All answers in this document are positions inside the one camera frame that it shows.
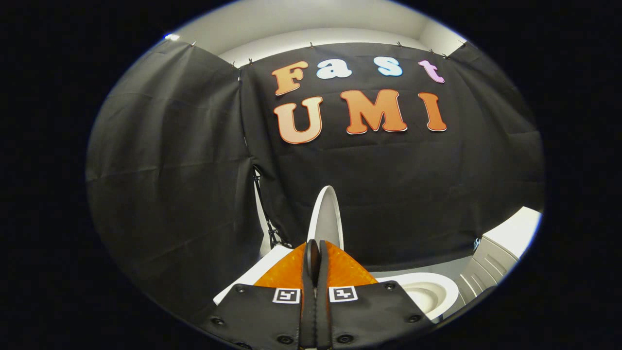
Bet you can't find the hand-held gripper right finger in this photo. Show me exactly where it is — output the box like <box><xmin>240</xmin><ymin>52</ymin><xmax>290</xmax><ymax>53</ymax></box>
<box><xmin>316</xmin><ymin>239</ymin><xmax>436</xmax><ymax>350</ymax></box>

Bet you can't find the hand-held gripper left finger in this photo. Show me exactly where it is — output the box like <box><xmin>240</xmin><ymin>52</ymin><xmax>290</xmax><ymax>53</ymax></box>
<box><xmin>202</xmin><ymin>239</ymin><xmax>317</xmax><ymax>349</ymax></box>

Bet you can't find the white toilet lid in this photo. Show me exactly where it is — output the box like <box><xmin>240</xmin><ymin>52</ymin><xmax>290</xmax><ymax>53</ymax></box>
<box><xmin>307</xmin><ymin>185</ymin><xmax>345</xmax><ymax>252</ymax></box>

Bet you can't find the black backdrop cloth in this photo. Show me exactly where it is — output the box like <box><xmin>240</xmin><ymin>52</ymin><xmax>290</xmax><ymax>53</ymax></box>
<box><xmin>86</xmin><ymin>38</ymin><xmax>546</xmax><ymax>321</ymax></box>

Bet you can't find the white drawer cabinet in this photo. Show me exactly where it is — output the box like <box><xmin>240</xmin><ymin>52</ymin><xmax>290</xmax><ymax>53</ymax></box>
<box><xmin>449</xmin><ymin>206</ymin><xmax>543</xmax><ymax>316</ymax></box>

